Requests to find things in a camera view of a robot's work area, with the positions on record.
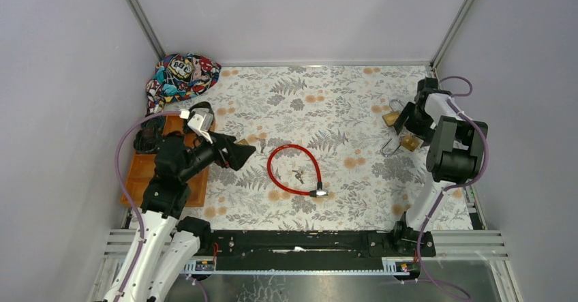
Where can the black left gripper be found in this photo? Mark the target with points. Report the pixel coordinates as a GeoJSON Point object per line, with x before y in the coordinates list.
{"type": "Point", "coordinates": [221, 150]}

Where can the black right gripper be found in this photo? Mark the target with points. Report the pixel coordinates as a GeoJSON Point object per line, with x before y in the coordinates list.
{"type": "Point", "coordinates": [424, 133]}

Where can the brass padlock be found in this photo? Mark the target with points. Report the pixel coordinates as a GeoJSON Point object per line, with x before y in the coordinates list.
{"type": "Point", "coordinates": [396, 106]}
{"type": "Point", "coordinates": [243, 142]}
{"type": "Point", "coordinates": [407, 142]}

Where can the silver keys of cable lock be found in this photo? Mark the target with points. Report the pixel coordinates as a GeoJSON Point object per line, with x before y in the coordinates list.
{"type": "Point", "coordinates": [298, 174]}

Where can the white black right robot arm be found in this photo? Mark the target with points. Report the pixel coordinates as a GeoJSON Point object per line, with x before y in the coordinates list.
{"type": "Point", "coordinates": [456, 157]}

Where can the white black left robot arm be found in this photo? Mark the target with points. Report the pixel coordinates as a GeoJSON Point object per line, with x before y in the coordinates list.
{"type": "Point", "coordinates": [166, 244]}

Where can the floral patterned table mat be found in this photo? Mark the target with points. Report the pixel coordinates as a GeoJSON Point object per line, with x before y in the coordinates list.
{"type": "Point", "coordinates": [326, 122]}

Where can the orange wooden compartment tray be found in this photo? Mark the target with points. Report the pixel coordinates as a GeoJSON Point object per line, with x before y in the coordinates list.
{"type": "Point", "coordinates": [142, 169]}

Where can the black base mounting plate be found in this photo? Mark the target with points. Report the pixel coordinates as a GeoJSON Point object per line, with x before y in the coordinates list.
{"type": "Point", "coordinates": [285, 250]}

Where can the colourful comic print cloth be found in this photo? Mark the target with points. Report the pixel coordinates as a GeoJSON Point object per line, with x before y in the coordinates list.
{"type": "Point", "coordinates": [180, 77]}

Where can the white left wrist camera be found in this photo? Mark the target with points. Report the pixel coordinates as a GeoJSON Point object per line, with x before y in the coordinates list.
{"type": "Point", "coordinates": [198, 121]}

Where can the aluminium frame rail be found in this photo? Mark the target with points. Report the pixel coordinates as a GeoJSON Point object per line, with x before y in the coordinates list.
{"type": "Point", "coordinates": [146, 27]}

